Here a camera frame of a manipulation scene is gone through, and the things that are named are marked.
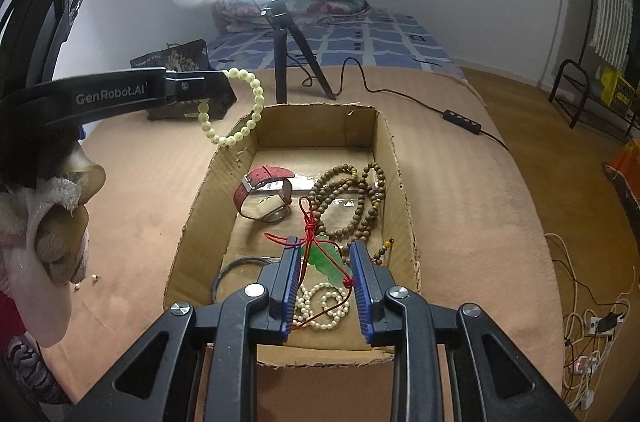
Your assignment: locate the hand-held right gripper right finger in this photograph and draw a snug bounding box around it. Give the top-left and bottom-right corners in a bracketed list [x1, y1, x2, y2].
[349, 241, 581, 422]

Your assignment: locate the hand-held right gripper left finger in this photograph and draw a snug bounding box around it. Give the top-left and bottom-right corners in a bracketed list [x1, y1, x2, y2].
[65, 238, 306, 422]

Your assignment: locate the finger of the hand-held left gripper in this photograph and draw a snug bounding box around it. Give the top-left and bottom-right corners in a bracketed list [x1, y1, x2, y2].
[165, 70, 238, 109]

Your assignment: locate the white pearl necklace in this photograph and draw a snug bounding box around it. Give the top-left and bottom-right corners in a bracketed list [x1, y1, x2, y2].
[294, 281, 352, 331]

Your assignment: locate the green jade pendant red cord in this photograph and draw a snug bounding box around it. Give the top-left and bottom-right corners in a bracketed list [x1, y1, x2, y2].
[264, 196, 358, 333]

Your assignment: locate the cream bead bracelet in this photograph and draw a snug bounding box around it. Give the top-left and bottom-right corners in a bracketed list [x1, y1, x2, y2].
[198, 68, 265, 148]

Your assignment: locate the black bangle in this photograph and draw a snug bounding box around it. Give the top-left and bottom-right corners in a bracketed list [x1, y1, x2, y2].
[212, 255, 273, 303]

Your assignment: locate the wooden bead necklace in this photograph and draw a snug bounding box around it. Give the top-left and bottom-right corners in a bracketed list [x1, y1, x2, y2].
[306, 161, 397, 269]

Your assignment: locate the brown strap wristwatch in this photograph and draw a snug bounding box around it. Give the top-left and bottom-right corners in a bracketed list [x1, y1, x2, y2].
[234, 165, 296, 223]

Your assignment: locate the cardboard box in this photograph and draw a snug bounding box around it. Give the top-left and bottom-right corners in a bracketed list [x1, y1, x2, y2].
[163, 103, 422, 369]

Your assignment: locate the person's left hand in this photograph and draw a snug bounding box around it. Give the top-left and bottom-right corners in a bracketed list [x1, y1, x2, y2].
[27, 152, 107, 289]

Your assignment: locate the black snack bag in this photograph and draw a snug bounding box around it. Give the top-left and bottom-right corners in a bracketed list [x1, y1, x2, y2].
[129, 39, 237, 122]

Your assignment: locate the black tripod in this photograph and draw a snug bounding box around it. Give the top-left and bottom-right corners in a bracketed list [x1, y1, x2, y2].
[259, 0, 337, 106]

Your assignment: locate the blue patterned bedsheet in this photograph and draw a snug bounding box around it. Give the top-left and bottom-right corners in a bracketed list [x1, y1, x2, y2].
[206, 8, 467, 79]

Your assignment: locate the patterned dark clothing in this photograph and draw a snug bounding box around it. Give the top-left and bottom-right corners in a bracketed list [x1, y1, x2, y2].
[4, 334, 68, 407]

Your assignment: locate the orange fringed cloth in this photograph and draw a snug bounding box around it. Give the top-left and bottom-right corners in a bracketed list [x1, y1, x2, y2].
[602, 138, 640, 205]

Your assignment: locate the black clothes rack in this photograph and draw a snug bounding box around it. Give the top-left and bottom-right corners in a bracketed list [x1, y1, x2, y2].
[547, 0, 640, 144]

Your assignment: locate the yellow box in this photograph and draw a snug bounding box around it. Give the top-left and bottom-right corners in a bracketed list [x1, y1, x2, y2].
[599, 63, 640, 107]

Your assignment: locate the black power cable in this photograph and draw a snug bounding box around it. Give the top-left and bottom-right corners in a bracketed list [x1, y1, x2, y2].
[299, 56, 512, 153]

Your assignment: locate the white power strip with cables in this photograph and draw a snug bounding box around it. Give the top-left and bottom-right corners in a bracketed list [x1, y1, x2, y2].
[544, 231, 633, 410]

